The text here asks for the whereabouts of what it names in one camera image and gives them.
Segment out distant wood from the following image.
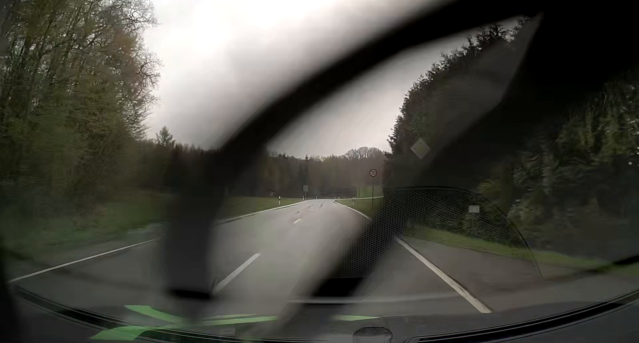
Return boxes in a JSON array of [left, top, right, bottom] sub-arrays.
[[140, 126, 389, 200]]

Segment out grey asphalt road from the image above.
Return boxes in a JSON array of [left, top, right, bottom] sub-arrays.
[[7, 198, 639, 318]]

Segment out black windscreen wiper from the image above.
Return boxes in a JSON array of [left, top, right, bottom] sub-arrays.
[[277, 15, 544, 329], [162, 0, 505, 304]]

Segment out yellow diamond road sign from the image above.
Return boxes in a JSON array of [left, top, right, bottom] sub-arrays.
[[410, 137, 431, 160]]

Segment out road markings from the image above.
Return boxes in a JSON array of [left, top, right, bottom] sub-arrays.
[[9, 199, 493, 314]]

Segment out grass verge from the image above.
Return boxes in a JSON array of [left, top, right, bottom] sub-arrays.
[[335, 196, 639, 278], [0, 195, 306, 266]]

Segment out wood of dark conifers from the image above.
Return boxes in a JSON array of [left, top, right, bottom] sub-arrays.
[[387, 23, 639, 256]]

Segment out wood of bare trees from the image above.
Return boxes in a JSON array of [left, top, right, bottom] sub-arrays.
[[0, 0, 165, 219]]

